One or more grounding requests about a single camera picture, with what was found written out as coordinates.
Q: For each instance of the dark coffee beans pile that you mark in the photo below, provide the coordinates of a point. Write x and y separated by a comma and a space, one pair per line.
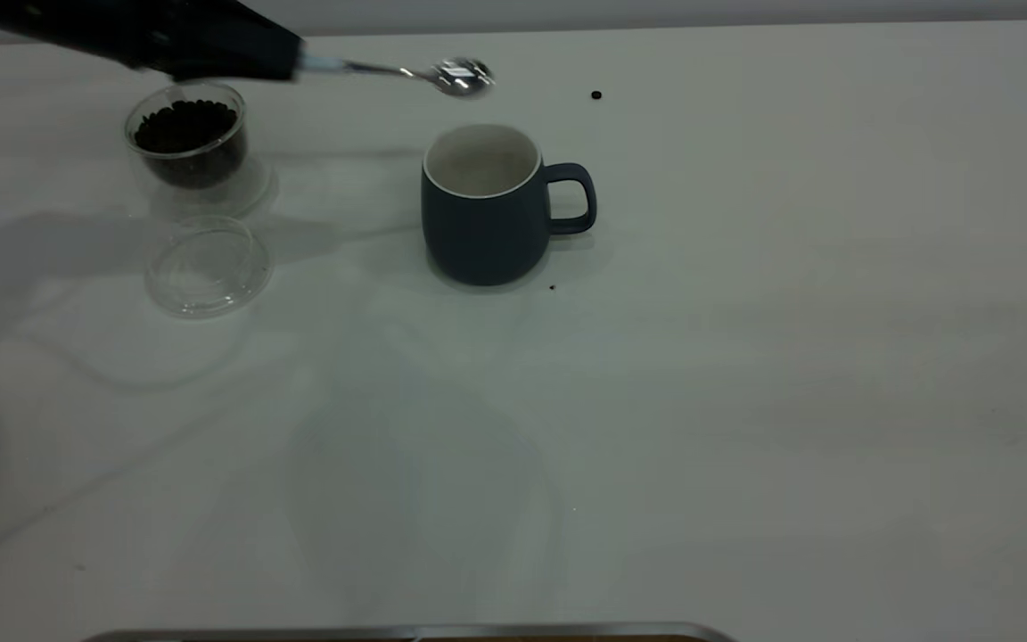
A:
188, 134

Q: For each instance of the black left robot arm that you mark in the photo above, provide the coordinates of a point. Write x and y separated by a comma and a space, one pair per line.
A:
5, 16

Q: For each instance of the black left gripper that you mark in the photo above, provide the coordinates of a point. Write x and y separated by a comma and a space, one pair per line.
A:
166, 36

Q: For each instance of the dark grey-blue ceramic mug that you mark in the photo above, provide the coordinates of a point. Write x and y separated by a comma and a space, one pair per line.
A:
482, 236

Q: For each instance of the glass bowl of coffee beans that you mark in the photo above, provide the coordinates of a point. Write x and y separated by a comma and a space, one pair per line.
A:
210, 201

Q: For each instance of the clear glass lid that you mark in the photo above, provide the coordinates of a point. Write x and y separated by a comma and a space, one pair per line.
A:
206, 281

